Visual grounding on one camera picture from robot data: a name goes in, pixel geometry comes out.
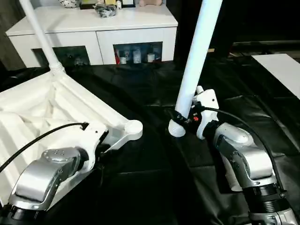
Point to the pink plush item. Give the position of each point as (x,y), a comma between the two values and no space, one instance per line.
(150,2)

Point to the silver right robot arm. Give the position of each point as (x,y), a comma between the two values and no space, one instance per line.
(246,152)

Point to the small yellow label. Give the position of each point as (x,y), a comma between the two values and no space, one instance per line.
(211,50)

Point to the white cabinet with glass doors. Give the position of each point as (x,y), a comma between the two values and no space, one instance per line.
(93,21)

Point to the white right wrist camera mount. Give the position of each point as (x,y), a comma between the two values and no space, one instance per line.
(208,98)

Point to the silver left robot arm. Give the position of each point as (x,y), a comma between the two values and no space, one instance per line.
(42,173)

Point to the black work mat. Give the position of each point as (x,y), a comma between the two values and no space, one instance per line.
(152,93)

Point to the floral patterned pot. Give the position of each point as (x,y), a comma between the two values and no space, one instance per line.
(69,2)

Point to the grey curtain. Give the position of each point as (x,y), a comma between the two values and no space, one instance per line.
(9,51)

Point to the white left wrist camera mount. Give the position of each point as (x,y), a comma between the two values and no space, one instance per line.
(93,133)

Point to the white plastic table top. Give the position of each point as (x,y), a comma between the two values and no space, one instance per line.
(35,105)

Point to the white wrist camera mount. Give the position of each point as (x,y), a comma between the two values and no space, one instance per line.
(208,98)
(93,133)

